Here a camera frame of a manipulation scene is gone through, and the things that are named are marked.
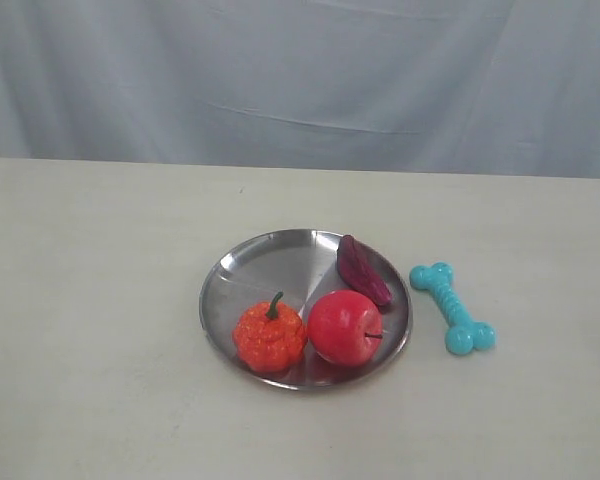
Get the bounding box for orange toy pumpkin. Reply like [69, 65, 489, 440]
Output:
[232, 291, 308, 373]

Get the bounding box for teal toy bone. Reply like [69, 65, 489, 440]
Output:
[409, 262, 496, 356]

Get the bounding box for white backdrop cloth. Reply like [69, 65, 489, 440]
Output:
[0, 1, 600, 178]

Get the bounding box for red toy apple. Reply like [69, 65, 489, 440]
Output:
[307, 290, 383, 367]

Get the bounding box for purple toy sweet potato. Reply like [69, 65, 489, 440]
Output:
[336, 234, 392, 307]

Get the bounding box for round stainless steel plate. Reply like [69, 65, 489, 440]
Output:
[198, 229, 413, 392]

